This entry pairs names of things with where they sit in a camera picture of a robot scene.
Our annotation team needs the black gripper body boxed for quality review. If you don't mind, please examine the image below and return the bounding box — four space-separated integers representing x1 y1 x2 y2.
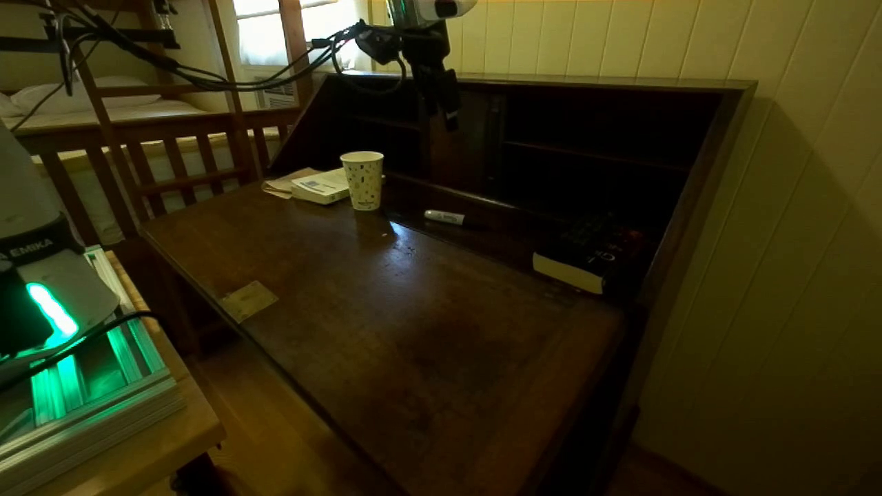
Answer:
394 21 461 94

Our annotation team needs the black marker with grey label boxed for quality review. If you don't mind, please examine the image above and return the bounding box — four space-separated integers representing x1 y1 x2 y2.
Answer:
422 207 469 228

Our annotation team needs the white speckled paper cup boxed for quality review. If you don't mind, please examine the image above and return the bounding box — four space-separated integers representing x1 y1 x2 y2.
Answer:
335 148 388 215

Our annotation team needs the white notebook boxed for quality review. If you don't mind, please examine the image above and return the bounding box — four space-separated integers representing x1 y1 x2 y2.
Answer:
286 169 353 209

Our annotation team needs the bright window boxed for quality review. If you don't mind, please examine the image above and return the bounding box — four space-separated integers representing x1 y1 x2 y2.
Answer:
229 0 370 71

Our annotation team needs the cream paper sheet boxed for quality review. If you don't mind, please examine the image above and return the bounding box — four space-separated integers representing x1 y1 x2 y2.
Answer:
261 166 320 200

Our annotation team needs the black remote control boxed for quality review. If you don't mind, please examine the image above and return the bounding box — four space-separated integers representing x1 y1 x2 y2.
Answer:
558 209 647 271

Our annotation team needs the dark wooden secretary desk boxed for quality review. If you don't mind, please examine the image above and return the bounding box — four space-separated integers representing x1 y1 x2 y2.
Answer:
134 71 760 496

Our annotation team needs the brass plate on desk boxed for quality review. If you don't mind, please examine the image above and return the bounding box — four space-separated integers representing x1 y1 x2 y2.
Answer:
214 279 281 326

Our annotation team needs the light wooden stand table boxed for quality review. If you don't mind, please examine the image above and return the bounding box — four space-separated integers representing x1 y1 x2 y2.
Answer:
0 244 229 496

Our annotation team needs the green lit control box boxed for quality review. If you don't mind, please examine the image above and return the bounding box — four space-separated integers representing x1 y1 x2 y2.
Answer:
0 242 181 496

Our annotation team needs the black cable bundle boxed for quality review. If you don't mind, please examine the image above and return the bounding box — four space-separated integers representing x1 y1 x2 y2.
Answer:
0 0 408 107

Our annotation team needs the wooden ladder frame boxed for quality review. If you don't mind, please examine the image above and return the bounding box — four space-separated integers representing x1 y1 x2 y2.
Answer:
44 0 257 231

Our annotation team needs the thin black cable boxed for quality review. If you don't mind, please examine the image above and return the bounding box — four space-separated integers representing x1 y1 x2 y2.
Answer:
0 308 156 390

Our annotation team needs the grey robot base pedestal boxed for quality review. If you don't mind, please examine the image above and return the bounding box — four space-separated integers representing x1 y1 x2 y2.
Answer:
0 119 88 271

